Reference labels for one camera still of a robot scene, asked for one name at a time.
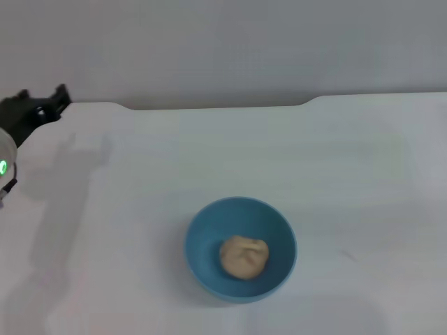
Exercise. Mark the round egg yolk pastry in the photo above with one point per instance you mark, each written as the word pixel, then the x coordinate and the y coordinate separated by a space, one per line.
pixel 244 257

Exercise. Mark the blue bowl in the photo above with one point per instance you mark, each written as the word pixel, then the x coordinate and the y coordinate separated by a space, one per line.
pixel 209 251

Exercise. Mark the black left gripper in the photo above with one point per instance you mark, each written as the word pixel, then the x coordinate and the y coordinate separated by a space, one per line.
pixel 21 115

